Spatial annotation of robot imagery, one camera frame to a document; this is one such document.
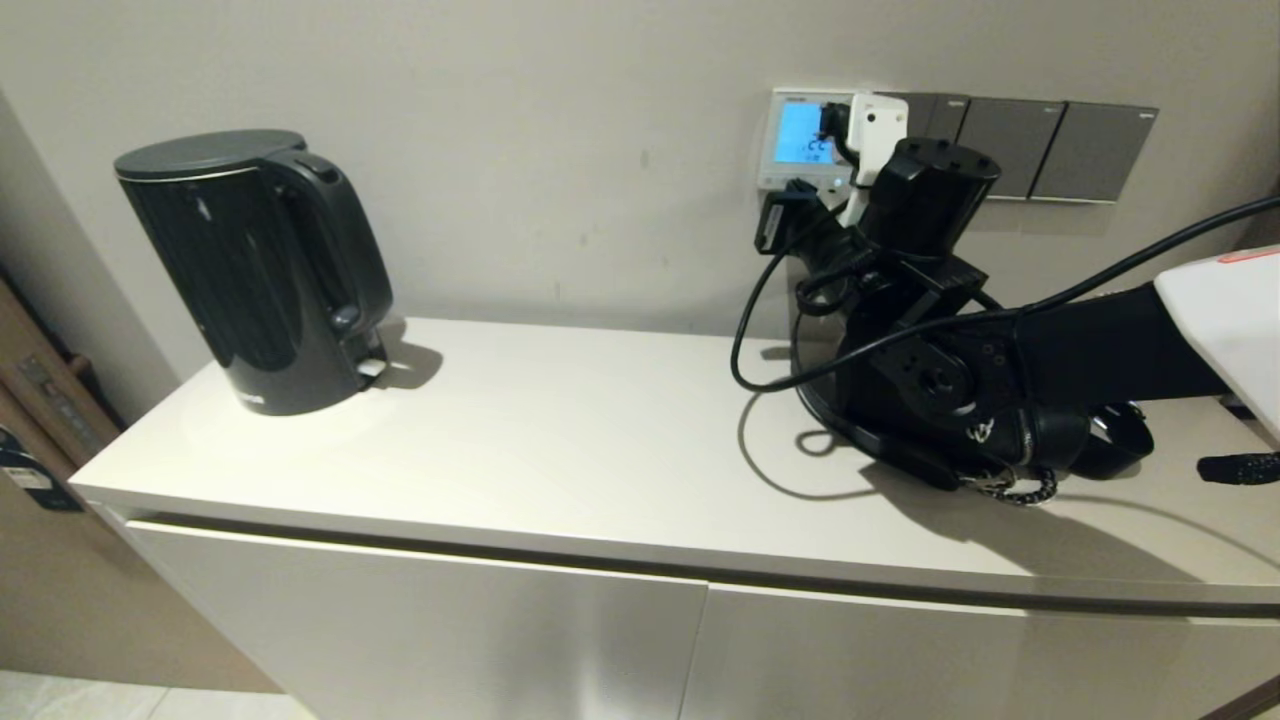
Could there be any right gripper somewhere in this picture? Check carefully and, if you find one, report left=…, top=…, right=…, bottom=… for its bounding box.
left=755, top=180, right=873, bottom=293

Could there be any white cabinet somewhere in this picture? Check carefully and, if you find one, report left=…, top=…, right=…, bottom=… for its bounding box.
left=68, top=317, right=1280, bottom=720

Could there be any white cabinet door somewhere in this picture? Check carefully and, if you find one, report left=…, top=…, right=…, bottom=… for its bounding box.
left=680, top=584, right=1280, bottom=720
left=124, top=519, right=710, bottom=720

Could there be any black electric kettle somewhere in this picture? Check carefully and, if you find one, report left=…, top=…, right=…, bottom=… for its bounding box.
left=113, top=129, right=395, bottom=418

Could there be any brown cardboard box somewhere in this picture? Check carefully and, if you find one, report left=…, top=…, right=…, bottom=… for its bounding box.
left=0, top=275, right=283, bottom=694

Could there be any air conditioner wall control panel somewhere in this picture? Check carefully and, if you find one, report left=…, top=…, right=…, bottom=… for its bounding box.
left=757, top=88, right=861, bottom=194

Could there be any black cable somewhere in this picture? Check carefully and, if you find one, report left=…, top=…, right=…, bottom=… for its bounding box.
left=729, top=195, right=1280, bottom=393

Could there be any grey wall switch plate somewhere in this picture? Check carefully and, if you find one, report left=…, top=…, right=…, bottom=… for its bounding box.
left=1030, top=101, right=1160, bottom=205
left=955, top=96, right=1067, bottom=201
left=900, top=92, right=970, bottom=143

